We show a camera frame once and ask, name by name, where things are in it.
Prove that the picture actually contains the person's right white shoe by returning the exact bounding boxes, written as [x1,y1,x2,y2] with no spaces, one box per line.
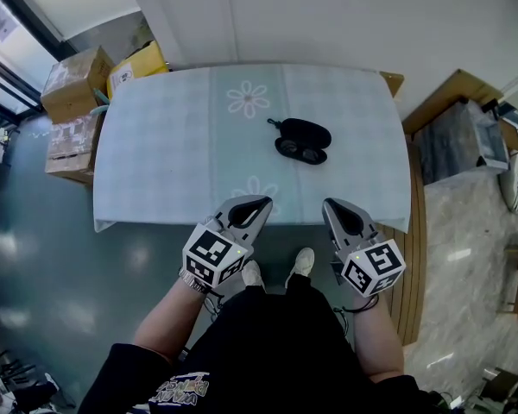
[284,247,316,289]

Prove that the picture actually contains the person's right forearm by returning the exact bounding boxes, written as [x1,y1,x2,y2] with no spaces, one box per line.
[352,292,406,384]

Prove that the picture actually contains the yellow cardboard box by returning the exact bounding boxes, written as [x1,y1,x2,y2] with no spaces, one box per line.
[106,40,171,101]

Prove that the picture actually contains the large brown cardboard box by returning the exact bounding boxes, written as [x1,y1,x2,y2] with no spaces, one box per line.
[40,45,116,125]

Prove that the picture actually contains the silver metal wristwatch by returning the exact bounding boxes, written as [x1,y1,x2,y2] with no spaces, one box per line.
[178,267,211,295]

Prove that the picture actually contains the wooden slatted bench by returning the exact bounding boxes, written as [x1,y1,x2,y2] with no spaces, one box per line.
[388,133,428,347]

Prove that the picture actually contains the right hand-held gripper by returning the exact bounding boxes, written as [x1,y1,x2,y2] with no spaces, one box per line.
[323,197,407,298]

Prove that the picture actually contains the black wrist strap cord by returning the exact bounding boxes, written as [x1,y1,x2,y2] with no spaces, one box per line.
[202,289,224,321]
[332,293,380,340]

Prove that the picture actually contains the grey marble-pattern box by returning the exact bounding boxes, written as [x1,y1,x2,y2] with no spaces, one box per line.
[414,100,511,186]

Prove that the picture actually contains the person's black clothes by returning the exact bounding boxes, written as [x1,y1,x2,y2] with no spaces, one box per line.
[77,273,445,414]

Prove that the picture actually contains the person's white shoe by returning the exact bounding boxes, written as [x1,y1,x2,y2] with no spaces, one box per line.
[240,259,267,293]
[284,247,316,289]

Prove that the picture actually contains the person's left forearm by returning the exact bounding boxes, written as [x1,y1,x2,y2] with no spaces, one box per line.
[133,279,209,364]

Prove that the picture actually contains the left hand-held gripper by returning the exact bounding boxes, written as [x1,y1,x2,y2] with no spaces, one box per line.
[181,195,275,291]

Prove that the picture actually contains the taped brown cardboard box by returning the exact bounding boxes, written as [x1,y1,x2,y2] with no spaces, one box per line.
[44,110,107,185]

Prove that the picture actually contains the wooden frame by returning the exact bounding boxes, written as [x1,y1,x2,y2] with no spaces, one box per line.
[401,68,504,135]

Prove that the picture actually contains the black glasses case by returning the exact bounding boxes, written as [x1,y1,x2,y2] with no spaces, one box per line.
[266,117,332,166]

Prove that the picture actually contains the teal plastic item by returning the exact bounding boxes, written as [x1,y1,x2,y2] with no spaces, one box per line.
[92,87,111,116]

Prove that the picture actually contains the person's left white shoe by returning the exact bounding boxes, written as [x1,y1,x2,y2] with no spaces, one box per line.
[240,259,267,293]

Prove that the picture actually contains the light blue floral tablecloth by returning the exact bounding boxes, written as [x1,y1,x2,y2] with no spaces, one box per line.
[92,62,413,235]

